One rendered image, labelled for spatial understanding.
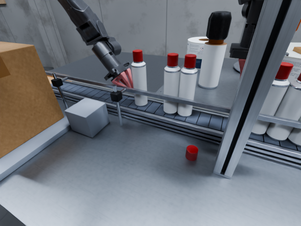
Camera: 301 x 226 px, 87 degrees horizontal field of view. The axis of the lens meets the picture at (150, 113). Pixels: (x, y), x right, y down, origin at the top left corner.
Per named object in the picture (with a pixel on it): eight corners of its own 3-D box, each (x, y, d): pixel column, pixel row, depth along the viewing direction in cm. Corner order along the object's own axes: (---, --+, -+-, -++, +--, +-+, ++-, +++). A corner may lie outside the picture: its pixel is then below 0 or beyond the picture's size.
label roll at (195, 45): (197, 71, 91) (201, 45, 83) (179, 62, 107) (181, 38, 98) (225, 66, 97) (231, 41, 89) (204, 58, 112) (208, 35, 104)
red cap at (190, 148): (199, 159, 47) (200, 151, 45) (188, 162, 46) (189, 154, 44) (194, 150, 49) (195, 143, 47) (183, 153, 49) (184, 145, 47)
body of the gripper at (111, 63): (131, 64, 62) (119, 48, 61) (115, 73, 55) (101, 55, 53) (122, 73, 67) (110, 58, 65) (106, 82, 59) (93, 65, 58)
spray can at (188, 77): (193, 111, 58) (201, 53, 47) (189, 119, 55) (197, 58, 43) (179, 108, 60) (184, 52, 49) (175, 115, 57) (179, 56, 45)
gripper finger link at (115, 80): (143, 82, 63) (128, 62, 61) (133, 89, 58) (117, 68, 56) (132, 89, 68) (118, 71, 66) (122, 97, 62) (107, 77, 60)
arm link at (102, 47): (87, 49, 57) (96, 38, 54) (98, 47, 63) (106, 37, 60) (99, 65, 59) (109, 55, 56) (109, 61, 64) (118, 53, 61)
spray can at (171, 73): (178, 108, 60) (183, 52, 48) (174, 116, 56) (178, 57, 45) (166, 106, 62) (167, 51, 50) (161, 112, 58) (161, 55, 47)
